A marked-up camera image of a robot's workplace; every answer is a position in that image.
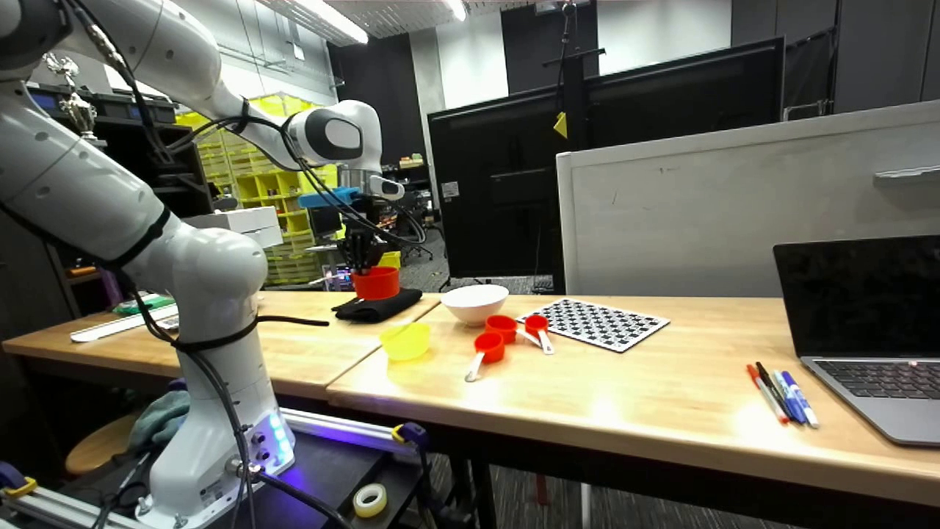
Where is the small red measuring cup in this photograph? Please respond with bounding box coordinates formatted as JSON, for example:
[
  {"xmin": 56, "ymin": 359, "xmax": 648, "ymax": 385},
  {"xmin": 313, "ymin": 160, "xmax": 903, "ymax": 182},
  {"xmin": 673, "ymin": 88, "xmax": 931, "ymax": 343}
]
[{"xmin": 523, "ymin": 312, "xmax": 558, "ymax": 356}]

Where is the yellow storage bin rack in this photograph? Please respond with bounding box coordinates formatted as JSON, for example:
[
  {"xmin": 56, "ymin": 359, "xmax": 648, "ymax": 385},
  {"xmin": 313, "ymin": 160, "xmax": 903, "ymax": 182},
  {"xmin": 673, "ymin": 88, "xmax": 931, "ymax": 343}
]
[{"xmin": 172, "ymin": 90, "xmax": 347, "ymax": 288}]

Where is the white box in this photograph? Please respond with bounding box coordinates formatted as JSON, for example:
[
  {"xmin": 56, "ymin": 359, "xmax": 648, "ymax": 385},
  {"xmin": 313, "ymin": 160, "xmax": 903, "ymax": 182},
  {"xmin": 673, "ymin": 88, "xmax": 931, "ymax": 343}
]
[{"xmin": 182, "ymin": 201, "xmax": 283, "ymax": 249}]

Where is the white marker tag board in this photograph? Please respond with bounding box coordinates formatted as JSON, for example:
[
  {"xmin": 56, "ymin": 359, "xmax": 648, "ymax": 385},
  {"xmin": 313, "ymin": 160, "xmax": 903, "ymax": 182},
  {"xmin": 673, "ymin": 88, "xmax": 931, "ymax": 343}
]
[{"xmin": 68, "ymin": 300, "xmax": 188, "ymax": 345}]

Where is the black white checkerboard sheet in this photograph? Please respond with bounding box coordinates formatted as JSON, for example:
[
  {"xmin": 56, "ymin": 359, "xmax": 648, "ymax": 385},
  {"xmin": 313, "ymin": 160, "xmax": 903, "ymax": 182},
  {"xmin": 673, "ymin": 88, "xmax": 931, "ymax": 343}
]
[{"xmin": 535, "ymin": 296, "xmax": 673, "ymax": 356}]

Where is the black cable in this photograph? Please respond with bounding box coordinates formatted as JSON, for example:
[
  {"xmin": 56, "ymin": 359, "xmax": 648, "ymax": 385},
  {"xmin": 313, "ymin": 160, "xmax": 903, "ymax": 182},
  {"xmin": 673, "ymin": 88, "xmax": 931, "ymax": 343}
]
[{"xmin": 256, "ymin": 312, "xmax": 332, "ymax": 329}]

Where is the large red measuring scooper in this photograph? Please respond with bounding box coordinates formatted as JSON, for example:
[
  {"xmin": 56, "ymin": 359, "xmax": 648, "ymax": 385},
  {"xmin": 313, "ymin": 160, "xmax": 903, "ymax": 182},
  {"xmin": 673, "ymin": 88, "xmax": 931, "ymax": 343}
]
[{"xmin": 350, "ymin": 265, "xmax": 404, "ymax": 306}]

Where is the blue marker pen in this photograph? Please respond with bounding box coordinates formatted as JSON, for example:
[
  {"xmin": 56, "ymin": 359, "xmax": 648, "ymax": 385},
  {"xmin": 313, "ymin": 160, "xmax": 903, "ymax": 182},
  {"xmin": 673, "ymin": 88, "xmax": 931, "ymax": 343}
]
[
  {"xmin": 770, "ymin": 366, "xmax": 811, "ymax": 428},
  {"xmin": 778, "ymin": 366, "xmax": 823, "ymax": 428}
]

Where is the purple lit device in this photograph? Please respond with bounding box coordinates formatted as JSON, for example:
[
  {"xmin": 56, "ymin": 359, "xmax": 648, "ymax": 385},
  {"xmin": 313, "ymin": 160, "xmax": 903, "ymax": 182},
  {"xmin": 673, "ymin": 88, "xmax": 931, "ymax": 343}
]
[{"xmin": 313, "ymin": 266, "xmax": 357, "ymax": 294}]

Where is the red marker pen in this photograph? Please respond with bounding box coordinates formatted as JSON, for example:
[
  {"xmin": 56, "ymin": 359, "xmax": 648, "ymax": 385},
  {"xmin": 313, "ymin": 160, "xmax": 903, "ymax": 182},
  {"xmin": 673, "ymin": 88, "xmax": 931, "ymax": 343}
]
[{"xmin": 746, "ymin": 360, "xmax": 790, "ymax": 425}]

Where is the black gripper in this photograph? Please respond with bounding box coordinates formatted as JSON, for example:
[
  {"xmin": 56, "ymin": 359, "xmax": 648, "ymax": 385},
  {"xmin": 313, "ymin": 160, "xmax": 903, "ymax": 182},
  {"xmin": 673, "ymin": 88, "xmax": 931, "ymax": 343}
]
[{"xmin": 341, "ymin": 197, "xmax": 397, "ymax": 278}]

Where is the green object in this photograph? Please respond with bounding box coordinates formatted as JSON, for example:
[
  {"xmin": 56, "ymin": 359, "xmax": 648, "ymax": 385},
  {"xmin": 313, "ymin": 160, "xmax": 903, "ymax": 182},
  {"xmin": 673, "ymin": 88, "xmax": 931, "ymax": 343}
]
[{"xmin": 112, "ymin": 294, "xmax": 179, "ymax": 318}]

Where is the grey laptop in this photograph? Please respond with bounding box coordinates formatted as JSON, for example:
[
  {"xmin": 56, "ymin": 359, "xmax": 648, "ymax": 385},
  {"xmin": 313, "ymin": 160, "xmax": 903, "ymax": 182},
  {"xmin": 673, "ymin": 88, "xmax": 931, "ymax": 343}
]
[{"xmin": 771, "ymin": 232, "xmax": 940, "ymax": 448}]

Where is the roll of clear tape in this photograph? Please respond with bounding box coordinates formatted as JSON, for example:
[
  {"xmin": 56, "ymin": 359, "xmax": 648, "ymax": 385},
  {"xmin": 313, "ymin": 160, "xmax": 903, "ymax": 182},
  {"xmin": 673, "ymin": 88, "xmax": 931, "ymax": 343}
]
[{"xmin": 350, "ymin": 482, "xmax": 391, "ymax": 520}]

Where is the black shelf unit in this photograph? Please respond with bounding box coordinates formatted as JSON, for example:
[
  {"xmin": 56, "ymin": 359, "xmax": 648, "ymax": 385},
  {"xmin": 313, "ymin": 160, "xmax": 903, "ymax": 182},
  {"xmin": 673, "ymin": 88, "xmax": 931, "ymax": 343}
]
[{"xmin": 85, "ymin": 90, "xmax": 216, "ymax": 221}]

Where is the grey marker tray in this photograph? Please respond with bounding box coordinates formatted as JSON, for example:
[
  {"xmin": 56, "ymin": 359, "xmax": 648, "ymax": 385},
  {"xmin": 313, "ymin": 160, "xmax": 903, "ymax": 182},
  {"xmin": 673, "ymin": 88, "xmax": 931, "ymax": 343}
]
[{"xmin": 872, "ymin": 165, "xmax": 940, "ymax": 191}]

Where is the teal cloth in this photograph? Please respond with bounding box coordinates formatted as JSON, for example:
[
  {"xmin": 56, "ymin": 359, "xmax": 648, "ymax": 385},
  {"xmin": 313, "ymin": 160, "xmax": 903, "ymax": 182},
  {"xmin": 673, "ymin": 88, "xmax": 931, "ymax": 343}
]
[{"xmin": 129, "ymin": 387, "xmax": 192, "ymax": 457}]

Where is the black marker pen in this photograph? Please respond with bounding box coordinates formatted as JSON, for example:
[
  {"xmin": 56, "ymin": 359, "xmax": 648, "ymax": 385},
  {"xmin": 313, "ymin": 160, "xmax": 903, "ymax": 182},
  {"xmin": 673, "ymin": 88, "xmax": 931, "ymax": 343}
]
[{"xmin": 753, "ymin": 359, "xmax": 800, "ymax": 425}]

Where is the white bowl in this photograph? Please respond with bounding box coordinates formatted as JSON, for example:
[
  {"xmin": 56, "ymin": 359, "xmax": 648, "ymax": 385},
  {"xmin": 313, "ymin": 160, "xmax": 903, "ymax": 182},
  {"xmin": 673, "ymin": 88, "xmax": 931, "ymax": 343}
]
[{"xmin": 438, "ymin": 281, "xmax": 510, "ymax": 329}]

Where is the aluminium rail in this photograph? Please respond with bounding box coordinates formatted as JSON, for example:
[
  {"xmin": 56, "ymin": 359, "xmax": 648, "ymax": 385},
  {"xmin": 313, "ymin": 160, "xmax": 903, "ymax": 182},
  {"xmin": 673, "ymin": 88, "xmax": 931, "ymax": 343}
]
[
  {"xmin": 0, "ymin": 476, "xmax": 134, "ymax": 529},
  {"xmin": 278, "ymin": 406, "xmax": 404, "ymax": 445}
]

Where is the ceiling light strip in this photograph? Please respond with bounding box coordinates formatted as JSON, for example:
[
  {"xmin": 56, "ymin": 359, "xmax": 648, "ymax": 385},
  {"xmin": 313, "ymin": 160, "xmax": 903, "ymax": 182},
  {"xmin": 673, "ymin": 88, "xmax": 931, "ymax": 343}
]
[{"xmin": 289, "ymin": 0, "xmax": 373, "ymax": 46}]

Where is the yellow plastic cup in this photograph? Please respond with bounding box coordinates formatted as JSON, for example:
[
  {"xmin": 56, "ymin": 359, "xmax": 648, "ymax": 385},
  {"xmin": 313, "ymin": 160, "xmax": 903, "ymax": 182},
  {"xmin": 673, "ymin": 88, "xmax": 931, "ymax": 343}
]
[{"xmin": 377, "ymin": 319, "xmax": 433, "ymax": 366}]

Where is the black fabric pouch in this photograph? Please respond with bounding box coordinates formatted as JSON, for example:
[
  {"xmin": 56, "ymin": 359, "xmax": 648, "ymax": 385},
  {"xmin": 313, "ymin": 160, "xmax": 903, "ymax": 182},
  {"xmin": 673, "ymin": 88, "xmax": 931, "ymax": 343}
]
[{"xmin": 332, "ymin": 284, "xmax": 424, "ymax": 325}]

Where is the large black monitor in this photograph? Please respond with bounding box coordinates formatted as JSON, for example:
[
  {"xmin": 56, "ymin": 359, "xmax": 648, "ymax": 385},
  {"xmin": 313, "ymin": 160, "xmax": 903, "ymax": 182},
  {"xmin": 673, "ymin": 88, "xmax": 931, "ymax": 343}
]
[{"xmin": 424, "ymin": 38, "xmax": 786, "ymax": 294}]

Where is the round wooden board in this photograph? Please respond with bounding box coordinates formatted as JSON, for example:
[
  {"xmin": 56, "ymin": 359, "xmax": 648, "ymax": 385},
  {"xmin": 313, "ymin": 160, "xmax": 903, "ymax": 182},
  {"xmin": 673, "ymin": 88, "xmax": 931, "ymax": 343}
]
[{"xmin": 62, "ymin": 409, "xmax": 140, "ymax": 479}]

